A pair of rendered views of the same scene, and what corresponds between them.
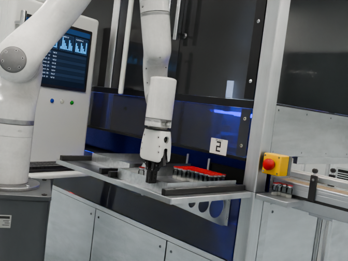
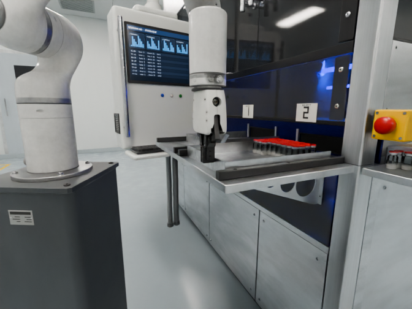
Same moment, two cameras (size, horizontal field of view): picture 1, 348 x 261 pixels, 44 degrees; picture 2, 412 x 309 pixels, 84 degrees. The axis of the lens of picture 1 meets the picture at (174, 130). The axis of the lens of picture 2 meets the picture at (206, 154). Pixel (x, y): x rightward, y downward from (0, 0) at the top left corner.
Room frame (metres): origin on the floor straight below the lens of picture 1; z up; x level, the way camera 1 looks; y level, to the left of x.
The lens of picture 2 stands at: (0.86, -0.13, 1.03)
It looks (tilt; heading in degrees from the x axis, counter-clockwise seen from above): 11 degrees down; 20
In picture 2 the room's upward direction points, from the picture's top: straight up
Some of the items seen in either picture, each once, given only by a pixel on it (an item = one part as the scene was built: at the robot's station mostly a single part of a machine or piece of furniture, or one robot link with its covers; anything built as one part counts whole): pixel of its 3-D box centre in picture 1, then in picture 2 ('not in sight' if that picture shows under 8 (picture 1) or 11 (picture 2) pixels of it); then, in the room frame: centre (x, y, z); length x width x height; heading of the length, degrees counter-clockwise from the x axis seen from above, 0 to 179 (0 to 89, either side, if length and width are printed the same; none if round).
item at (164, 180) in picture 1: (177, 178); (253, 153); (1.55, -0.03, 0.90); 0.34 x 0.26 x 0.04; 134
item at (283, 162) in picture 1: (276, 164); (396, 124); (1.53, -0.37, 1.00); 0.08 x 0.07 x 0.07; 134
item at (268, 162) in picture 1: (269, 164); (385, 125); (1.50, -0.34, 0.99); 0.04 x 0.04 x 0.04; 44
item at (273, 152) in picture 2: (194, 176); (276, 149); (1.61, -0.10, 0.90); 0.18 x 0.02 x 0.05; 44
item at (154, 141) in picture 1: (155, 143); (207, 110); (1.37, 0.05, 1.03); 0.10 x 0.08 x 0.11; 44
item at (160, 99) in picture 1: (160, 98); (208, 44); (1.37, 0.05, 1.17); 0.09 x 0.08 x 0.13; 11
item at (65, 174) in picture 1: (52, 170); (166, 150); (2.01, 0.54, 0.79); 0.45 x 0.28 x 0.03; 143
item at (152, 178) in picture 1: (155, 173); (210, 149); (1.36, 0.04, 0.94); 0.03 x 0.03 x 0.07; 44
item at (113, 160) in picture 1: (141, 162); (230, 138); (1.87, 0.12, 0.90); 0.34 x 0.26 x 0.04; 134
